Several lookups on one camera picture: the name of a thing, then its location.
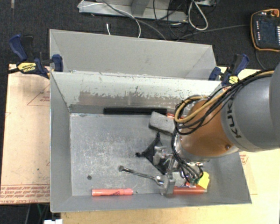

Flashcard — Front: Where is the orange marker pen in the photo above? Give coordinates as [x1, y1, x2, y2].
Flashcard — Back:
[172, 184, 208, 197]
[91, 186, 134, 199]

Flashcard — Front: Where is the grey sponge block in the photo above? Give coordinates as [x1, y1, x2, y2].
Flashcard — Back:
[148, 111, 178, 136]

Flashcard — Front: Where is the silver metal wrench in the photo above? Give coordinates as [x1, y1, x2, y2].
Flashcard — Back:
[117, 165, 166, 187]

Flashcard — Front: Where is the yellow sponge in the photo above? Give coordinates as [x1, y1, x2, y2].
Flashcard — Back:
[196, 171, 211, 190]

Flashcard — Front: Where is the grey metal bin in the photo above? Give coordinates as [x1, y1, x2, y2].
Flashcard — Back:
[40, 29, 261, 224]

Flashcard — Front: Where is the black triangular plastic piece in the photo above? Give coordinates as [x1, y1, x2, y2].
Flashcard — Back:
[134, 130, 174, 176]

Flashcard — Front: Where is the black long flat block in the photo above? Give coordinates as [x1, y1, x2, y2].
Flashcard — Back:
[103, 104, 168, 119]

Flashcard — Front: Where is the brown cardboard board, red print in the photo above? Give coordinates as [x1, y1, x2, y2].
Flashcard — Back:
[0, 63, 57, 208]

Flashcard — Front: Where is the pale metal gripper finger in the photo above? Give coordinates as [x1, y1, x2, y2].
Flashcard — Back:
[159, 173, 170, 196]
[166, 173, 177, 198]

